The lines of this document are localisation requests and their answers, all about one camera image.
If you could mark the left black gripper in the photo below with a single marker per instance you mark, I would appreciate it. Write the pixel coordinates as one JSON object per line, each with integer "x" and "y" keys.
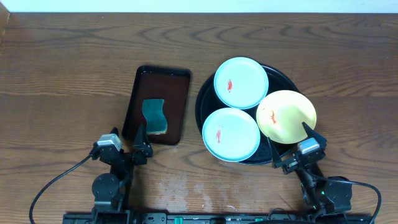
{"x": 125, "y": 156}

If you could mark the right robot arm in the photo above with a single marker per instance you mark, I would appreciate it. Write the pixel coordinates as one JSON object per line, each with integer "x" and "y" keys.
{"x": 327, "y": 195}

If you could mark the yellow plate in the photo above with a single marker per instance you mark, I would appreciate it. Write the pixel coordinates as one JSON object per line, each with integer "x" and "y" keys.
{"x": 280, "y": 116}

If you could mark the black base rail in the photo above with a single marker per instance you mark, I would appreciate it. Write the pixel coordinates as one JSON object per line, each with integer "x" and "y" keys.
{"x": 162, "y": 218}

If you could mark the black rectangular tray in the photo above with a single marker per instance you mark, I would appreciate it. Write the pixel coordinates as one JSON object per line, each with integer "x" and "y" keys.
{"x": 170, "y": 84}

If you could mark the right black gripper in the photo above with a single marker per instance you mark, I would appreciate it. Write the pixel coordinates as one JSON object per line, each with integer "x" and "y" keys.
{"x": 277, "y": 158}

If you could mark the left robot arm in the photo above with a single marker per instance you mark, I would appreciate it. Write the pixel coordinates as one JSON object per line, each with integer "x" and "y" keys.
{"x": 111, "y": 190}

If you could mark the light blue plate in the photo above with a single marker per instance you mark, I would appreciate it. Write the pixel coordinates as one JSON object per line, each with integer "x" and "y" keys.
{"x": 241, "y": 83}
{"x": 231, "y": 134}

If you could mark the green scouring sponge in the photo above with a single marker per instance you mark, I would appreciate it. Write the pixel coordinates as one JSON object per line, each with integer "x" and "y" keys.
{"x": 156, "y": 122}

